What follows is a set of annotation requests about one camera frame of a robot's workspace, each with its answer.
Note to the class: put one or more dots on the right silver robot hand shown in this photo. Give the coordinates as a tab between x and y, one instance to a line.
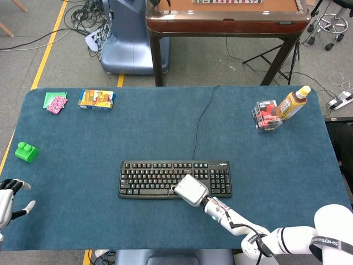
191	190

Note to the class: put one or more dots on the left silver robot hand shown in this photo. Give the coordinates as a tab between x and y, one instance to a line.
5	201

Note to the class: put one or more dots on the black computer keyboard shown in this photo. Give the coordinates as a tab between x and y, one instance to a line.
149	179

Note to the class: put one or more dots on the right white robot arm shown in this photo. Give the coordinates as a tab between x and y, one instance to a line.
292	237

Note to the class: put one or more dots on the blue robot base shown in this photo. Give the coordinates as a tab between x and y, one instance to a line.
171	258

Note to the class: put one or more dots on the green toy block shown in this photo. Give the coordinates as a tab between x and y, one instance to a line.
26	153

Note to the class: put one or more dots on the blue table cloth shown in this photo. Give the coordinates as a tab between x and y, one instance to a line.
154	129

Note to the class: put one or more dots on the clear box with red contents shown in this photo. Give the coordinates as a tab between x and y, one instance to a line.
266	117

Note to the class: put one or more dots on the pink patterned flat packet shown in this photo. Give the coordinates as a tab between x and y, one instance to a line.
57	105

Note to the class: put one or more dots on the green flat packet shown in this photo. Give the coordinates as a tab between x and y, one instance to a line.
49	98

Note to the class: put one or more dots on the tea bottle with yellow cap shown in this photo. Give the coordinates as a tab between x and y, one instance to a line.
291	105

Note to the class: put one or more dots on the blue yellow carton box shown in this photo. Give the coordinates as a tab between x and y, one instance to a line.
96	99

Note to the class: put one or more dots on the brown mahjong table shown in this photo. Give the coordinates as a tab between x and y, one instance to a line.
226	25

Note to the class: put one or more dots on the wooden chair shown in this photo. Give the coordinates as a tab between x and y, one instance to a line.
7	29

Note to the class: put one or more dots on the white power strip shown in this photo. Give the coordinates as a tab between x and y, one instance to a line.
340	100

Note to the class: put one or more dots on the face-up mahjong tile row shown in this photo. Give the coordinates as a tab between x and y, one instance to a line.
226	1

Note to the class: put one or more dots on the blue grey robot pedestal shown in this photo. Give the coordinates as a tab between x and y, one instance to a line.
129	47

